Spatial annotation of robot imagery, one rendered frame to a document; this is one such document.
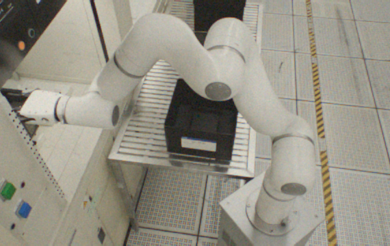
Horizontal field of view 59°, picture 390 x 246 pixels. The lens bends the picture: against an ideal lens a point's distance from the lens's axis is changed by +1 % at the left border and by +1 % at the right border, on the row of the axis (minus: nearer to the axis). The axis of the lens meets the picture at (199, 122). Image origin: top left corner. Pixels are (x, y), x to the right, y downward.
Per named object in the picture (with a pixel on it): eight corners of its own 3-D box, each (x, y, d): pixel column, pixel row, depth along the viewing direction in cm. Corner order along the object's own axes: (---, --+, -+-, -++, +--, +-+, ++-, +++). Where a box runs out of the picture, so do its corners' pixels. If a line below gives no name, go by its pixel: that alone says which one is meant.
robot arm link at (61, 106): (70, 131, 100) (59, 130, 100) (81, 109, 105) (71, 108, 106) (61, 112, 93) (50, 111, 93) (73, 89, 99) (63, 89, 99)
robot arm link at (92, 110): (74, 87, 99) (61, 111, 93) (118, 93, 98) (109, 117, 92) (82, 107, 106) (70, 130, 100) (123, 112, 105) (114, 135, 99)
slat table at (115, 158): (237, 247, 193) (254, 177, 135) (133, 231, 198) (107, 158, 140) (249, 89, 276) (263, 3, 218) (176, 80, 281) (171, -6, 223)
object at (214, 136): (165, 152, 142) (162, 126, 129) (178, 104, 160) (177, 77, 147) (231, 161, 139) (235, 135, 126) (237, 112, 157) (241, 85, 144)
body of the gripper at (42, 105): (61, 130, 99) (24, 126, 100) (75, 105, 106) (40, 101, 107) (53, 113, 93) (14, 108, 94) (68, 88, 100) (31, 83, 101)
